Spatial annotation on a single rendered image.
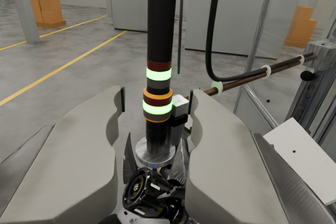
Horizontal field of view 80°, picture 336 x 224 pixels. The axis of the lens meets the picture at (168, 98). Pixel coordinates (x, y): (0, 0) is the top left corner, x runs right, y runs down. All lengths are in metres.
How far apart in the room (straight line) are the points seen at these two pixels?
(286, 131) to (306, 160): 0.12
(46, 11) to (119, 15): 2.48
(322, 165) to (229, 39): 5.41
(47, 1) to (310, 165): 8.38
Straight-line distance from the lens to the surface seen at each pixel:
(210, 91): 0.38
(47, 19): 8.65
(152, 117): 0.30
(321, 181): 0.64
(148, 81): 0.28
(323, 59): 0.77
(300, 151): 0.69
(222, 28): 5.85
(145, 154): 0.36
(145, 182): 0.59
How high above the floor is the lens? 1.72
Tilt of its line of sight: 30 degrees down
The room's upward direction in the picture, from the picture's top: 4 degrees clockwise
